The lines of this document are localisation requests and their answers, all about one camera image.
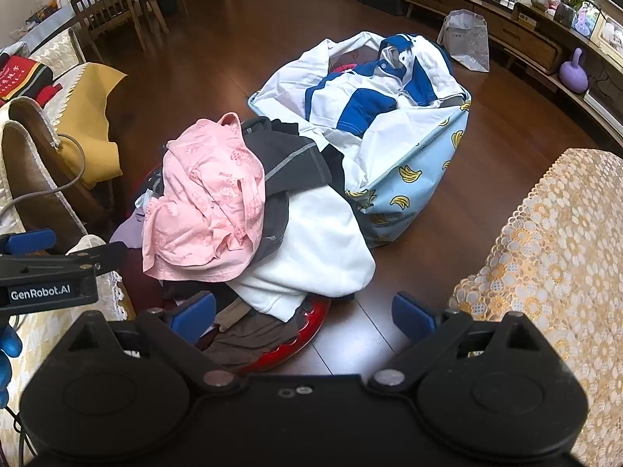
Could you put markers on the white and blue polo shirt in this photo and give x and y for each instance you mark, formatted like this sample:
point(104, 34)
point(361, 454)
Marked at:
point(360, 107)

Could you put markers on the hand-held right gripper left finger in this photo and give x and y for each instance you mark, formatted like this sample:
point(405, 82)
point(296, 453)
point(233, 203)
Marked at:
point(194, 309)

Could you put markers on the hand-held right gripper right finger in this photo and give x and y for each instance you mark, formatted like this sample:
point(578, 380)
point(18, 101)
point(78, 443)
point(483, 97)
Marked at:
point(411, 314)

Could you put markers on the red laundry basin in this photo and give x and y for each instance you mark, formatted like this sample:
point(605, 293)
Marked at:
point(301, 326)

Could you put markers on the brown cushion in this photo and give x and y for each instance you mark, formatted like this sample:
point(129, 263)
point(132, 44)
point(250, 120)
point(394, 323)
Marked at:
point(34, 189)
point(44, 121)

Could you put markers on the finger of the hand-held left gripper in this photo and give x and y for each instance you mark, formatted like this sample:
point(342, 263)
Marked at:
point(29, 242)
point(104, 254)

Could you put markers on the brown garment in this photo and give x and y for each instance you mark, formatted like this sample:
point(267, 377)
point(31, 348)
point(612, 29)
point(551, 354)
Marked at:
point(248, 335)

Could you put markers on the banana print laundry bag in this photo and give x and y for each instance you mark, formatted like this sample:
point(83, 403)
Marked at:
point(413, 199)

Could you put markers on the wooden TV cabinet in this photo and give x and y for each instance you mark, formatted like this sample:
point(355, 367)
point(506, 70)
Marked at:
point(525, 34)

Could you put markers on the lilac garment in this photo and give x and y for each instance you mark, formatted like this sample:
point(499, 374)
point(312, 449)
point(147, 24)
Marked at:
point(127, 231)

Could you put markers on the gold lace tablecloth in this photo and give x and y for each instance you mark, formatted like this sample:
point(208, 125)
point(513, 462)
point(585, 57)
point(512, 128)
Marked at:
point(550, 253)

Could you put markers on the dining table with cloth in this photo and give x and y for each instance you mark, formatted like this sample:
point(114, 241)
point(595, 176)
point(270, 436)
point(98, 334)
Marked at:
point(44, 29)

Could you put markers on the red and black cloth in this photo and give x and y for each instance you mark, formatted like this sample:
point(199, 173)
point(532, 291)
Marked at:
point(24, 78)

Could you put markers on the pink printed shirt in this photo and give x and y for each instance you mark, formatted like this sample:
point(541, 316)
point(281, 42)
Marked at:
point(204, 194)

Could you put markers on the yellow blanket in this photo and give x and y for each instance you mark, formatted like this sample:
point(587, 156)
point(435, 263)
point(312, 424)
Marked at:
point(92, 102)

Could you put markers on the dark grey garment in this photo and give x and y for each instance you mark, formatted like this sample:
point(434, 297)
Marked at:
point(287, 165)

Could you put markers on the white sweatshirt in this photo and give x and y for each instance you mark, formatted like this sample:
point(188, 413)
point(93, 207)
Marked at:
point(316, 253)

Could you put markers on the person's left hand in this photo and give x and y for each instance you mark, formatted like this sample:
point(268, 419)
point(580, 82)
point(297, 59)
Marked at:
point(8, 345)

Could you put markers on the purple kettlebell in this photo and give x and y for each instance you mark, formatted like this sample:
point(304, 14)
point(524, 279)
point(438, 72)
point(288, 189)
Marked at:
point(574, 78)

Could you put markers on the silver paper bag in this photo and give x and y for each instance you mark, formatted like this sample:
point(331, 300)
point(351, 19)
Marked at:
point(465, 44)

